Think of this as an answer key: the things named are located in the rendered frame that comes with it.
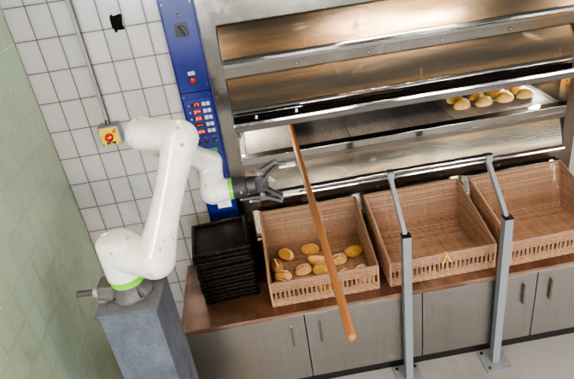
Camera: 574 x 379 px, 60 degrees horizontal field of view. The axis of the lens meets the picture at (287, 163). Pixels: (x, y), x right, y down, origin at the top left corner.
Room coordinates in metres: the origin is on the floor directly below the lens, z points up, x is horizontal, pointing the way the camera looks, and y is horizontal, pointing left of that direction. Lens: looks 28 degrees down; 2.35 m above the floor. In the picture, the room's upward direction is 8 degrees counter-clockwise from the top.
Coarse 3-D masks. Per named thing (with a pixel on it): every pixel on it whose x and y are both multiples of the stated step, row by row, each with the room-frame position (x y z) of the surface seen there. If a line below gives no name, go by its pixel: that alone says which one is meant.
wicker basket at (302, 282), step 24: (264, 216) 2.32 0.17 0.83; (288, 216) 2.32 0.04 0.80; (312, 216) 2.32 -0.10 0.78; (336, 216) 2.32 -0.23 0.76; (360, 216) 2.20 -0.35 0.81; (264, 240) 2.13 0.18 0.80; (288, 240) 2.28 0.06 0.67; (336, 240) 2.28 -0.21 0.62; (360, 240) 2.24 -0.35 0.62; (288, 264) 2.17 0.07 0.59; (288, 288) 1.87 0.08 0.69; (312, 288) 1.87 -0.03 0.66; (360, 288) 1.88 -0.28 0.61
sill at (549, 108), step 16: (496, 112) 2.48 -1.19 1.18; (512, 112) 2.45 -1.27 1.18; (528, 112) 2.43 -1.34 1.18; (544, 112) 2.43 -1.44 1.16; (560, 112) 2.43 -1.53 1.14; (416, 128) 2.42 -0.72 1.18; (432, 128) 2.40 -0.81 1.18; (448, 128) 2.40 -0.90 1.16; (464, 128) 2.41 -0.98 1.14; (304, 144) 2.42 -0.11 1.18; (320, 144) 2.40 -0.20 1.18; (336, 144) 2.38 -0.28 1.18; (352, 144) 2.38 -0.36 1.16; (368, 144) 2.38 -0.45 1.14; (256, 160) 2.36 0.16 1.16
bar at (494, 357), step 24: (408, 168) 2.02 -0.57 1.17; (432, 168) 2.02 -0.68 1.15; (264, 192) 1.99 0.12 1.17; (504, 216) 1.84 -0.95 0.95; (408, 240) 1.79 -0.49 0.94; (504, 240) 1.81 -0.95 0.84; (408, 264) 1.79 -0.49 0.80; (504, 264) 1.81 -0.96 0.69; (408, 288) 1.79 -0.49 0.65; (504, 288) 1.81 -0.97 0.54; (408, 312) 1.79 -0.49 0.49; (504, 312) 1.81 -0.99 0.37; (408, 336) 1.79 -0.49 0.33; (408, 360) 1.78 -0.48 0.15; (504, 360) 1.81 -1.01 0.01
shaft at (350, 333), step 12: (300, 156) 2.23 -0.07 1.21; (300, 168) 2.12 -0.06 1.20; (312, 192) 1.88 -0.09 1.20; (312, 204) 1.78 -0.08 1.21; (324, 240) 1.52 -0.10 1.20; (324, 252) 1.46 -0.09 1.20; (336, 276) 1.32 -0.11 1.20; (336, 288) 1.26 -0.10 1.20; (348, 312) 1.14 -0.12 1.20; (348, 324) 1.09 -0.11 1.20; (348, 336) 1.05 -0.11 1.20
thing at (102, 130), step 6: (102, 126) 2.27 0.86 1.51; (108, 126) 2.26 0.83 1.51; (114, 126) 2.26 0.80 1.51; (120, 126) 2.31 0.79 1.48; (102, 132) 2.25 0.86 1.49; (108, 132) 2.25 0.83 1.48; (114, 132) 2.25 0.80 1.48; (120, 132) 2.28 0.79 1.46; (102, 138) 2.25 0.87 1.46; (114, 138) 2.25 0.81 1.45; (120, 138) 2.26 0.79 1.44; (102, 144) 2.25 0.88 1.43; (108, 144) 2.25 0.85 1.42; (114, 144) 2.26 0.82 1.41
